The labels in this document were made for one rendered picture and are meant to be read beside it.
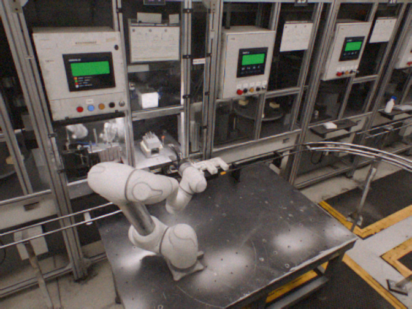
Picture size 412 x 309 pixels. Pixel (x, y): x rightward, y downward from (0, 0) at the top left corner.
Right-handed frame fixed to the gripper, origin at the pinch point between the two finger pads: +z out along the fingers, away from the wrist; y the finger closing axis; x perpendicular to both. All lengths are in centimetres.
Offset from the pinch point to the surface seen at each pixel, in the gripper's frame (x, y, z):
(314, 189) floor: -192, -113, 24
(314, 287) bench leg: -75, -87, -81
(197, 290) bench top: 15, -44, -70
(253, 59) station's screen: -72, 50, 18
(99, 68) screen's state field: 35, 52, 18
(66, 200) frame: 66, -33, 22
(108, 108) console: 32.0, 27.4, 20.5
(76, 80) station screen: 47, 47, 18
